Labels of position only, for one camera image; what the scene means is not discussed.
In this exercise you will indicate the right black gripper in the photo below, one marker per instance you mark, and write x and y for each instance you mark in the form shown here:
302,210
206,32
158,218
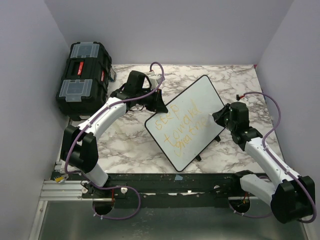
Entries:
218,116

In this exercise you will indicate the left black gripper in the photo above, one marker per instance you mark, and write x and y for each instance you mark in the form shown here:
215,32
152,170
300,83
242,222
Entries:
158,105

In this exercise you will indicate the black framed whiteboard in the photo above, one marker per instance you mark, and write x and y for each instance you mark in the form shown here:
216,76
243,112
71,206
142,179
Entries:
186,130

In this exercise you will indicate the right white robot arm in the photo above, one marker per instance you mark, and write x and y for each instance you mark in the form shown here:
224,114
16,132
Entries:
290,196

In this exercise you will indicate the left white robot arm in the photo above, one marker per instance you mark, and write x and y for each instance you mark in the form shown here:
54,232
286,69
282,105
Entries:
79,145

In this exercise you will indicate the blue tape piece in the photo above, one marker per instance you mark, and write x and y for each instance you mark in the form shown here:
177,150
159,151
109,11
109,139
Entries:
178,177

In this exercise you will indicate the black plastic toolbox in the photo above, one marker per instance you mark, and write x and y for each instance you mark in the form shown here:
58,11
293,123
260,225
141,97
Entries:
83,88

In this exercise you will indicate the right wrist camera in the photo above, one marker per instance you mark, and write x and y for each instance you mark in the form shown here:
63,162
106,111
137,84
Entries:
241,97

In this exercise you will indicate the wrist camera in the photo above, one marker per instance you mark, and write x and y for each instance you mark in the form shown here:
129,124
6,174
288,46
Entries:
154,79
241,97

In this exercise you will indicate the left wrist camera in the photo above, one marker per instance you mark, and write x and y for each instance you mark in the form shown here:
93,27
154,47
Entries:
154,79

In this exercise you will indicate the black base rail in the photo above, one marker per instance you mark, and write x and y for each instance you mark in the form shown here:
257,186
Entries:
160,190

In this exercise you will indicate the aluminium extrusion frame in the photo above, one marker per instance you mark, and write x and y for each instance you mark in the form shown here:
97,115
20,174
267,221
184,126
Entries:
65,191

